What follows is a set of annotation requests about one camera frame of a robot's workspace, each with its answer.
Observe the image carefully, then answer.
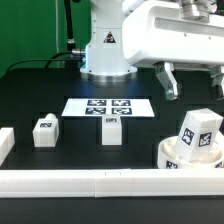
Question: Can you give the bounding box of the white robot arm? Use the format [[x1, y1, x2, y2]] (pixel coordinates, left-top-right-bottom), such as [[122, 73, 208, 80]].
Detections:
[[81, 0, 224, 100]]

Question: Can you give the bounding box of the white tag sheet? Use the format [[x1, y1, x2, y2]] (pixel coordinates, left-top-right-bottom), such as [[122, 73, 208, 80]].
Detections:
[[62, 98, 154, 117]]

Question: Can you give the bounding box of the black vertical pole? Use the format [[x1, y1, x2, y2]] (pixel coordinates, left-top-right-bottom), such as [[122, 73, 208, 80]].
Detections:
[[63, 0, 78, 69]]

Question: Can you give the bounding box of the white left fence bar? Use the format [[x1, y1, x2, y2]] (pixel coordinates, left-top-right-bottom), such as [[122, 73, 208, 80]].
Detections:
[[0, 127, 15, 166]]

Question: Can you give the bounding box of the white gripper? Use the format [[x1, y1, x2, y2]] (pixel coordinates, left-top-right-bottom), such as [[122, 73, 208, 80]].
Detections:
[[122, 0, 224, 100]]

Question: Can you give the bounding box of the black cable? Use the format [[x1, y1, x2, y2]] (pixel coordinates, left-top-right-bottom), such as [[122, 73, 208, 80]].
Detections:
[[4, 48, 87, 76]]

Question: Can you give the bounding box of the white front fence bar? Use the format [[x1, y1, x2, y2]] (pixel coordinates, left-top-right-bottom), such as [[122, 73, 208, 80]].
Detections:
[[0, 168, 224, 198]]

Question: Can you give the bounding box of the white round stool seat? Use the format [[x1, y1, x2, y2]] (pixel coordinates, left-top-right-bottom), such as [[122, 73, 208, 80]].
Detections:
[[157, 132, 224, 169]]

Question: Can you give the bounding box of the white fence bar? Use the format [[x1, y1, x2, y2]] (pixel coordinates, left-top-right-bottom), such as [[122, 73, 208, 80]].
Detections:
[[0, 127, 15, 166], [0, 168, 224, 198]]

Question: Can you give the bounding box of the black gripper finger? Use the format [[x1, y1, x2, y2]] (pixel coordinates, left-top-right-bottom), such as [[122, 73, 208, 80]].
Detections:
[[209, 65, 224, 100]]

